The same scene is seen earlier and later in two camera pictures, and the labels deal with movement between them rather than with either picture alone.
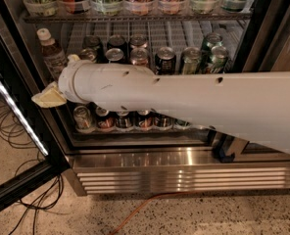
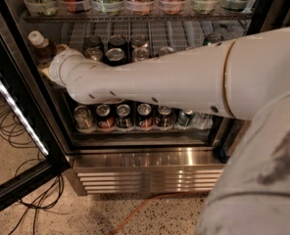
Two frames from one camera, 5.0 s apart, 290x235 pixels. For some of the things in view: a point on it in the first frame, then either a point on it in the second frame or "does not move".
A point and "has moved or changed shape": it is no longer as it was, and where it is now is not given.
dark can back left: [91, 42] does not move
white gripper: [68, 81] to [56, 70]
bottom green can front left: [82, 118] does not move
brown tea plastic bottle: [54, 56] has moved or changed shape
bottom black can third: [123, 119] does not move
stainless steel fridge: [163, 29] does not move
